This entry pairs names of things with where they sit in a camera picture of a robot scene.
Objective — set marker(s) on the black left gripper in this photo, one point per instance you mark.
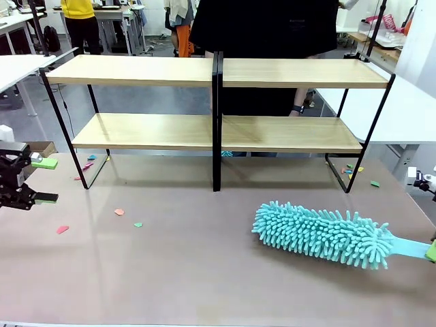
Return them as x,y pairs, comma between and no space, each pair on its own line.
13,173

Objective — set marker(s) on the teal microfibre duster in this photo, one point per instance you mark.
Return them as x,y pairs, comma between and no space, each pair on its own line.
323,235

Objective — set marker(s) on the person's left forearm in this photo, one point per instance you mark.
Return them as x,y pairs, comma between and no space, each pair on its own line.
299,97

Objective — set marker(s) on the person's left hand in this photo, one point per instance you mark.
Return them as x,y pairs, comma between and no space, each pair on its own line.
295,114

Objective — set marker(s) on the cardboard box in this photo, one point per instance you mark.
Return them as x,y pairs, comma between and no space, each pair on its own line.
42,148

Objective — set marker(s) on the pink paper scrap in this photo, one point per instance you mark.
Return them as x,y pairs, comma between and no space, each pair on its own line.
88,166

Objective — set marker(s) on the white table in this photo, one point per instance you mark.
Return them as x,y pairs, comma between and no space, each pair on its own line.
20,68
391,116

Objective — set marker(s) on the black backpack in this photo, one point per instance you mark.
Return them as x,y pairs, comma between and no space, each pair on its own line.
51,39

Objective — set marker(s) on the person in yellow top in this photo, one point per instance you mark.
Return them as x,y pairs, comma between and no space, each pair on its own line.
81,20

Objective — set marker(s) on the grey office desk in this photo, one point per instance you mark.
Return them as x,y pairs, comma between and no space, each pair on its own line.
112,15

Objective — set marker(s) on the black wrist watch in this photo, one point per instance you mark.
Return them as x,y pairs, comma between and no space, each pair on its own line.
298,109

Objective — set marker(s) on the person in orange trousers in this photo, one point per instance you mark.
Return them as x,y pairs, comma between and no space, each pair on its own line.
184,37

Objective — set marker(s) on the wooden workbench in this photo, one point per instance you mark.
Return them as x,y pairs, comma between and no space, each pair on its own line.
381,49

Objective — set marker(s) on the pink bag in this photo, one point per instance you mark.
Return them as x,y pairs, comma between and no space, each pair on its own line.
389,22

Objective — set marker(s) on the person in black shirt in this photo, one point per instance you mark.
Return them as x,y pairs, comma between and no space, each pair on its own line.
265,27

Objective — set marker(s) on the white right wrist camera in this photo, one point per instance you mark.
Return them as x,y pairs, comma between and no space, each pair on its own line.
422,180

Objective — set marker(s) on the wooden shelf unit black frame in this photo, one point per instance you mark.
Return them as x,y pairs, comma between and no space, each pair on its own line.
136,73
289,76

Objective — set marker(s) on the black camera stand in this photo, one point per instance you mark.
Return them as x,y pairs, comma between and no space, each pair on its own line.
373,34
39,30

